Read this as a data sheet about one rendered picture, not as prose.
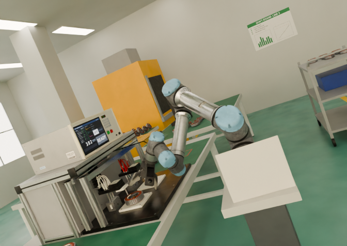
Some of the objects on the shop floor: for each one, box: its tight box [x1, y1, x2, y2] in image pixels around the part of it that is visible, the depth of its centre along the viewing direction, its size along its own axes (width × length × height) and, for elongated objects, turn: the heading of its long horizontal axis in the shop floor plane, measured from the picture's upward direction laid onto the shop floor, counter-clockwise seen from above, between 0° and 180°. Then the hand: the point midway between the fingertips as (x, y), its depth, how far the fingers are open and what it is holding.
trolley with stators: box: [297, 45, 347, 147], centre depth 330 cm, size 60×101×101 cm, turn 54°
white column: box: [9, 26, 85, 132], centre depth 551 cm, size 50×45×330 cm
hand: (142, 188), depth 153 cm, fingers open, 14 cm apart
